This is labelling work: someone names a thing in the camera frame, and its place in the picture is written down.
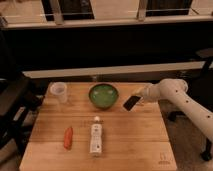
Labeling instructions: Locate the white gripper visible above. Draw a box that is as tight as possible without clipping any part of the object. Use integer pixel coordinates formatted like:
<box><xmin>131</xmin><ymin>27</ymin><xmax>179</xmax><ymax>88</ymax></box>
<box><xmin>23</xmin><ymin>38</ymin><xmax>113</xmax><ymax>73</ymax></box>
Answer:
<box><xmin>133</xmin><ymin>86</ymin><xmax>153</xmax><ymax>101</ymax></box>

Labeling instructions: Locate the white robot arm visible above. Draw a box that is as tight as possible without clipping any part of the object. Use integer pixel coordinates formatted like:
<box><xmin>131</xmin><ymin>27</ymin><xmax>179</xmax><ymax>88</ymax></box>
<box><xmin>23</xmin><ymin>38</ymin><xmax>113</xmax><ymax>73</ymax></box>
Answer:
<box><xmin>133</xmin><ymin>79</ymin><xmax>213</xmax><ymax>142</ymax></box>

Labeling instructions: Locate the green bowl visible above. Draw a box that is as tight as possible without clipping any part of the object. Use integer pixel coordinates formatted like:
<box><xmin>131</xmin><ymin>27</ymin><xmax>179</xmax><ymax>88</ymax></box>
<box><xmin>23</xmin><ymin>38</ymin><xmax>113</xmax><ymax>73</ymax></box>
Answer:
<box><xmin>88</xmin><ymin>83</ymin><xmax>119</xmax><ymax>109</ymax></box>

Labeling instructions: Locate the dark chair at left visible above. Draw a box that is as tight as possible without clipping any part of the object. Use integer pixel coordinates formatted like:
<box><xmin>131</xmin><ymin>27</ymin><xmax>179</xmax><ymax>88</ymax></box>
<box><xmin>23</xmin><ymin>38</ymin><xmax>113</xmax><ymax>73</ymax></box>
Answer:
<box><xmin>0</xmin><ymin>77</ymin><xmax>42</xmax><ymax>155</ymax></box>

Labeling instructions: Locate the orange carrot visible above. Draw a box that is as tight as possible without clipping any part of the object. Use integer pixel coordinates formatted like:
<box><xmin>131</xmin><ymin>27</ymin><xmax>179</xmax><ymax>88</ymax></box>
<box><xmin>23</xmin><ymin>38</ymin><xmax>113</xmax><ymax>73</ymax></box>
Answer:
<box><xmin>64</xmin><ymin>127</ymin><xmax>73</xmax><ymax>150</ymax></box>

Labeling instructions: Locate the black eraser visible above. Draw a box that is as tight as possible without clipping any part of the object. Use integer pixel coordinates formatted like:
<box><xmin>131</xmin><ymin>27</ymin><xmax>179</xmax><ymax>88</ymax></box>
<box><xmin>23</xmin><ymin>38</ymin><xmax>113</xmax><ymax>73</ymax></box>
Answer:
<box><xmin>123</xmin><ymin>96</ymin><xmax>140</xmax><ymax>111</ymax></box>

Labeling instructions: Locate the small white round object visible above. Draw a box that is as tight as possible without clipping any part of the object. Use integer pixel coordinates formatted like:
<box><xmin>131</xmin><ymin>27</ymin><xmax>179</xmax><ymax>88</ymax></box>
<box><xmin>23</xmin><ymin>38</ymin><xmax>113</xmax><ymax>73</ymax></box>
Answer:
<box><xmin>94</xmin><ymin>116</ymin><xmax>100</xmax><ymax>122</ymax></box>

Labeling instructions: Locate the clear plastic cup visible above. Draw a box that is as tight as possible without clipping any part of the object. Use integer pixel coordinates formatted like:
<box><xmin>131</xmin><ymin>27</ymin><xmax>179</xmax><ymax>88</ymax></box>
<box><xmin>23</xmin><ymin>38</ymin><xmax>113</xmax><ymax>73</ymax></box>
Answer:
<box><xmin>50</xmin><ymin>82</ymin><xmax>68</xmax><ymax>103</ymax></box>

